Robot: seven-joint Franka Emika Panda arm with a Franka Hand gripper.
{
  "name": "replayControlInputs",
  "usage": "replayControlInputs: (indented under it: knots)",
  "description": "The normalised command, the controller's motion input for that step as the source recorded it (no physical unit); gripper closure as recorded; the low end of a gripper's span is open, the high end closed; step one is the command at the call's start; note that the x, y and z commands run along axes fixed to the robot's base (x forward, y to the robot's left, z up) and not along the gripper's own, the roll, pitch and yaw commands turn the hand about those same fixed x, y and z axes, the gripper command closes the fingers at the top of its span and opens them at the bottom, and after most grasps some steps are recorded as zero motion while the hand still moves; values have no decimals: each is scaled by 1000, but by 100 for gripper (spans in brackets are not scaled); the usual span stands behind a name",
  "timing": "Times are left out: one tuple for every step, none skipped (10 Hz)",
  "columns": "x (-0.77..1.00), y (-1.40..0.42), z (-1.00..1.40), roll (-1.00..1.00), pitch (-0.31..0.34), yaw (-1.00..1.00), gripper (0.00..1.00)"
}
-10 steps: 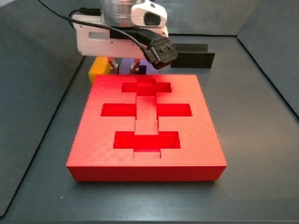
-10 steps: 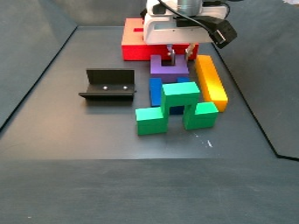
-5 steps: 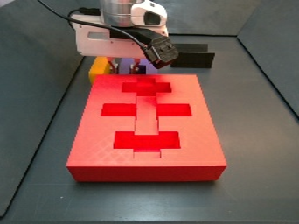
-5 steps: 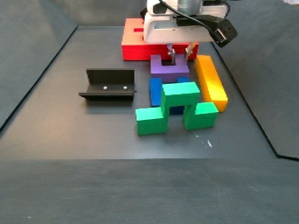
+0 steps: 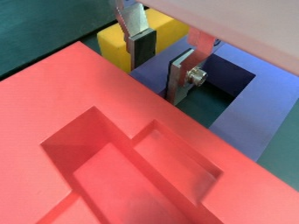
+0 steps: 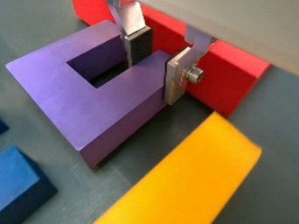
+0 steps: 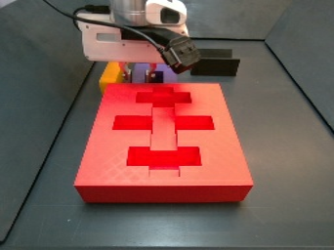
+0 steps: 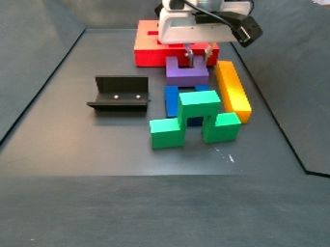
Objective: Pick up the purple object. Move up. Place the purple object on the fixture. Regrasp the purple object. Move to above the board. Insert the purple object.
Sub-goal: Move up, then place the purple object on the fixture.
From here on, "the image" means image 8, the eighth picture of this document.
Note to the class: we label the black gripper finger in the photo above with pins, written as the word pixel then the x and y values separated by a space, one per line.
pixel 189 54

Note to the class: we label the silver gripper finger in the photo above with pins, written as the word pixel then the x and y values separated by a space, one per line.
pixel 207 52

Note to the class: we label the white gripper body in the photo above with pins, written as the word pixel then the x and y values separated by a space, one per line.
pixel 178 27

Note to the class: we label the purple U-shaped block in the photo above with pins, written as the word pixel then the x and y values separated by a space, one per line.
pixel 186 77

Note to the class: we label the red slotted board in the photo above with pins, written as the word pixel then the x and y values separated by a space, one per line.
pixel 150 52

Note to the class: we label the black angle fixture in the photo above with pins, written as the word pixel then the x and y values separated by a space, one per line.
pixel 121 92

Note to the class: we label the blue U-shaped block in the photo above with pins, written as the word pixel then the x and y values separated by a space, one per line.
pixel 171 103

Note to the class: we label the yellow long block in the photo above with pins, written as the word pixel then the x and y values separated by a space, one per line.
pixel 235 100

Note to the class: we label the green stepped block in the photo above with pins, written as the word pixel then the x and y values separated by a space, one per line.
pixel 219 128

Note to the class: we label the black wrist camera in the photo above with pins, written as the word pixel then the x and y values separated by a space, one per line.
pixel 245 28

